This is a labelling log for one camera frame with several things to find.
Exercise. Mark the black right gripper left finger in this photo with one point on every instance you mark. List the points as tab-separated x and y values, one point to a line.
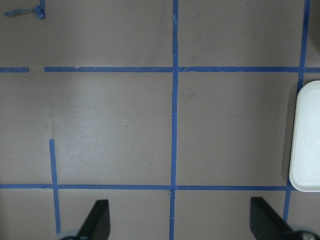
97	225

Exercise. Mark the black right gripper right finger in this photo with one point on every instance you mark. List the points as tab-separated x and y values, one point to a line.
266	224

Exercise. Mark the white rectangular foam tray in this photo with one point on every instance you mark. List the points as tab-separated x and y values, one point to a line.
304	170

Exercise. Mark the crumpled blue tape scrap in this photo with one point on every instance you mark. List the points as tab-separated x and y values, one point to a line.
37	10

